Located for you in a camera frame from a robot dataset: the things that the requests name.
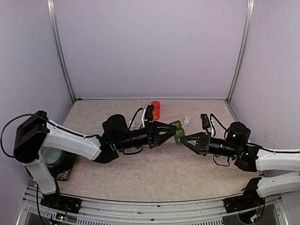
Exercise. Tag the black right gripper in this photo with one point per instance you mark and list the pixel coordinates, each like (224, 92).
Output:
(200, 137)

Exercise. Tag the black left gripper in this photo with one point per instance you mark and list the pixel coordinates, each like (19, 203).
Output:
(152, 134)

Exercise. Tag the green pill organizer box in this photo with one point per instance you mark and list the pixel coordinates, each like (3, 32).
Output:
(179, 132)

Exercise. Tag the small white pill bottle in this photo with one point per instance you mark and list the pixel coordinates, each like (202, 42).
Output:
(131, 124)

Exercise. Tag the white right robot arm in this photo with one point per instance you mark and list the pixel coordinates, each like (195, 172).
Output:
(251, 158)

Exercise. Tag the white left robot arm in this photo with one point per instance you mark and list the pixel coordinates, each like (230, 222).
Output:
(39, 133)

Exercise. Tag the red cylindrical can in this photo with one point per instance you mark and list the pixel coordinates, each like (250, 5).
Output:
(156, 113)

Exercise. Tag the black square tray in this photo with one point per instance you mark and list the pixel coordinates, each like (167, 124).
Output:
(62, 167)

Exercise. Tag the green ceramic bowl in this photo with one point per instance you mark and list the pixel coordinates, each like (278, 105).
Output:
(52, 156)

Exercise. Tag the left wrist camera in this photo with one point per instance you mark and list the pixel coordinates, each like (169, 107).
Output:
(147, 115)

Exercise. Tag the right aluminium frame post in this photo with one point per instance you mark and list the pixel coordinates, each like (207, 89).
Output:
(242, 50)

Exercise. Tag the aluminium frame post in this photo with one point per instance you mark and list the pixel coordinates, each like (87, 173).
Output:
(59, 49)
(242, 50)

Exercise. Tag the left aluminium frame post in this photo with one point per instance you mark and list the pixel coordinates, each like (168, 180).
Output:
(59, 49)

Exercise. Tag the front aluminium rail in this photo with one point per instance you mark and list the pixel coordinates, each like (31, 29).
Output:
(104, 212)

